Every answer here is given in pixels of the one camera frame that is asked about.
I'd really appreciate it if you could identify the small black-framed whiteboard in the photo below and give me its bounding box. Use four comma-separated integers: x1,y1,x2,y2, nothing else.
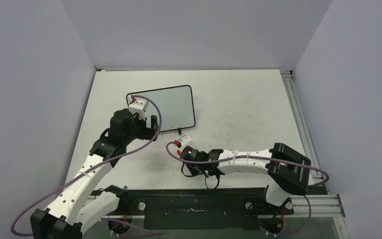
126,85,196,134

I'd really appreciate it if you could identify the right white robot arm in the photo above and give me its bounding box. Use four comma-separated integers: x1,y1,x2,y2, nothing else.
177,143,311,213

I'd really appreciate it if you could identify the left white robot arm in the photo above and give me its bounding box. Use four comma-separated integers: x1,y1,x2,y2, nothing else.
30,109,161,239

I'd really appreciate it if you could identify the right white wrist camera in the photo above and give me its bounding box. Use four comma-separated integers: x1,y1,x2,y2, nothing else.
174,135,193,148

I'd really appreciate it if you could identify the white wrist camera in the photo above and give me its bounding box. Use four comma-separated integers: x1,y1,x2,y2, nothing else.
128,99,149,120
174,135,193,148

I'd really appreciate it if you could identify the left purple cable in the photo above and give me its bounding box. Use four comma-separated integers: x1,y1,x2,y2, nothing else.
10,95,163,238

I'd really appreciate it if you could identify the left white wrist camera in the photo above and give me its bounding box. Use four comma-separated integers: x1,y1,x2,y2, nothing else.
128,99,149,120

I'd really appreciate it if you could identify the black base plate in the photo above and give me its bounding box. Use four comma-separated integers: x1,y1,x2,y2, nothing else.
96,186,327,231

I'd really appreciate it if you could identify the aluminium frame rail right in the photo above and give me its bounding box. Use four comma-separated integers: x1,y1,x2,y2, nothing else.
281,70,320,168

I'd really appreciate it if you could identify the aluminium frame rail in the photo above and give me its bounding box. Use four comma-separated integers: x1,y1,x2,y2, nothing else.
290,194,346,218
281,70,320,168

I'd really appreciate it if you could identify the aluminium frame rail front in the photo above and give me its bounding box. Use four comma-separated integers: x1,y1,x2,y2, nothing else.
290,194,346,218

